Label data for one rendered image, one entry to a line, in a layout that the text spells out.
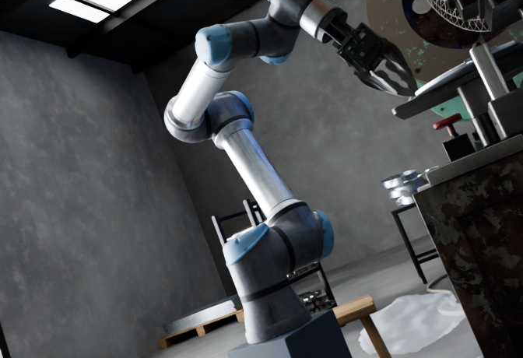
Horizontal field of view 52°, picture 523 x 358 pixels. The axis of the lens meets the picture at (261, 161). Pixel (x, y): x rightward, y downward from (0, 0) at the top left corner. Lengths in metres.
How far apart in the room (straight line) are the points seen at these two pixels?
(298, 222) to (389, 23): 1.45
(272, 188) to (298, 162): 6.84
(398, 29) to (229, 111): 1.27
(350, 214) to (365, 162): 0.79
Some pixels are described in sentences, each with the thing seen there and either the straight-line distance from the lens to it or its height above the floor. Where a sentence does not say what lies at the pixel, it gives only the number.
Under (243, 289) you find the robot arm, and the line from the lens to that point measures 1.18.
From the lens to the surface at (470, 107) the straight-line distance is 1.04.
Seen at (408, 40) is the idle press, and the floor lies 1.24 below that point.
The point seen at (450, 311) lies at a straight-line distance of 2.46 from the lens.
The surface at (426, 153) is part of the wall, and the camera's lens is 7.72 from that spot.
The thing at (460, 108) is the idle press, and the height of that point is 1.05.
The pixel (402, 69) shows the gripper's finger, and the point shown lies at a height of 0.83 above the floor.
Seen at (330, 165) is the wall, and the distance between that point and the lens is 7.98.
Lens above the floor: 0.62
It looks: 9 degrees up
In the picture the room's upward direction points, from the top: 22 degrees counter-clockwise
